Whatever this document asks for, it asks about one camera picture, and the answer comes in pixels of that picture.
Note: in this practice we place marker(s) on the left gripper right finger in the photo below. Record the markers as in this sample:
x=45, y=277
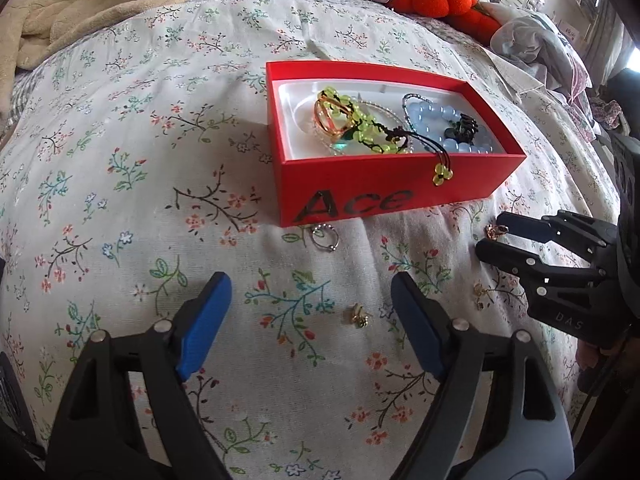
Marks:
x=435, y=338

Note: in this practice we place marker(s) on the orange pumpkin plush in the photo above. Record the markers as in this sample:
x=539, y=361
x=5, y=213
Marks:
x=462, y=15

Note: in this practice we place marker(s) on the beige fleece blanket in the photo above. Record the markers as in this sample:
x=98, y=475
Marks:
x=32, y=30

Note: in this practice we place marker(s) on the small gold earring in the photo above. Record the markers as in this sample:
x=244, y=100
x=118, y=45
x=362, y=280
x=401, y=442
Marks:
x=359, y=317

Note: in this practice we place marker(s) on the floral bed sheet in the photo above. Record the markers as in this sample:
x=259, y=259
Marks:
x=139, y=164

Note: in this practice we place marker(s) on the crumpled white clothing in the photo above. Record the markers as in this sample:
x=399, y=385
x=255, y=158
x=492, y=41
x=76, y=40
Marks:
x=532, y=42

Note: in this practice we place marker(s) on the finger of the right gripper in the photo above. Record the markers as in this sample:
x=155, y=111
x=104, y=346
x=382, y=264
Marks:
x=579, y=234
x=542, y=281

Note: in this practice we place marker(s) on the red jewelry box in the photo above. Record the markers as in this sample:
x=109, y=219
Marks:
x=318, y=181

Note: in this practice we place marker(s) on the silver ring pendant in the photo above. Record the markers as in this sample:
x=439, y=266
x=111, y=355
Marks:
x=324, y=237

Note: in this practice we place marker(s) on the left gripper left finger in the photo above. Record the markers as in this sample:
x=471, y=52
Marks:
x=197, y=322

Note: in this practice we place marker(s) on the rose gold earring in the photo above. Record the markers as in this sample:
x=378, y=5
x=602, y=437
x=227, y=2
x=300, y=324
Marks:
x=495, y=231

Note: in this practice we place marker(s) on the gold ring brooch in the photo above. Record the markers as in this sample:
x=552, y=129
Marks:
x=334, y=119

